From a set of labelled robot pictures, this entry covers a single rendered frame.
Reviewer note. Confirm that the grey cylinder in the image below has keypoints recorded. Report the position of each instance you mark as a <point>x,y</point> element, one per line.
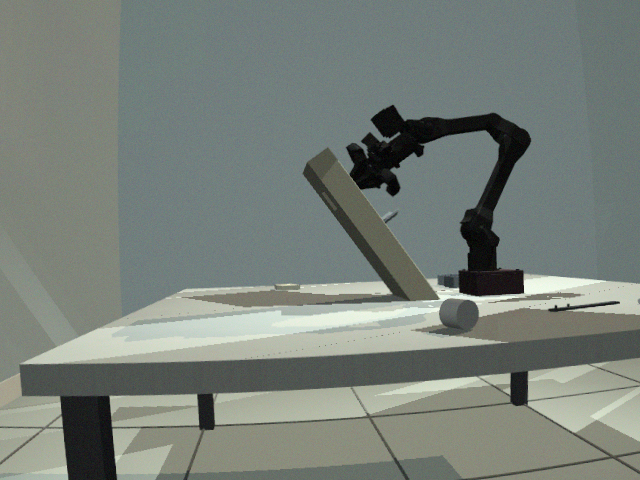
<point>459,313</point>

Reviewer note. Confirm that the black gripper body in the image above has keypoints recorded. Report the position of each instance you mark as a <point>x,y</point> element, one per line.
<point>382,171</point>

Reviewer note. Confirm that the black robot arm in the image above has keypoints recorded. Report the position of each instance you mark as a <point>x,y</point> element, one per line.
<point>476,223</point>

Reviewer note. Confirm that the black thin bar with two small pins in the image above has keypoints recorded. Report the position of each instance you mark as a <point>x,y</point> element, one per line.
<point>582,306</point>

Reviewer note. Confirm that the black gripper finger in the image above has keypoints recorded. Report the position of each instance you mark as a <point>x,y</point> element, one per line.
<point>358,169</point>
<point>368,180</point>

